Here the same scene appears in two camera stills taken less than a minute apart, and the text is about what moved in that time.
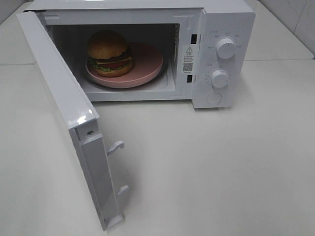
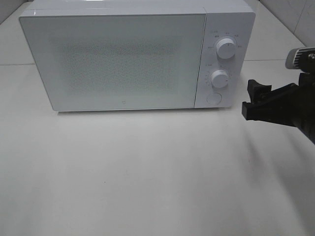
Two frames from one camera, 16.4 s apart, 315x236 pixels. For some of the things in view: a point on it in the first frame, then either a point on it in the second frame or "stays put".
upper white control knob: x=225 y=48 stays put
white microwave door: x=80 y=113 -> x=110 y=61
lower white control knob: x=220 y=79 stays put
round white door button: x=214 y=99 stays put
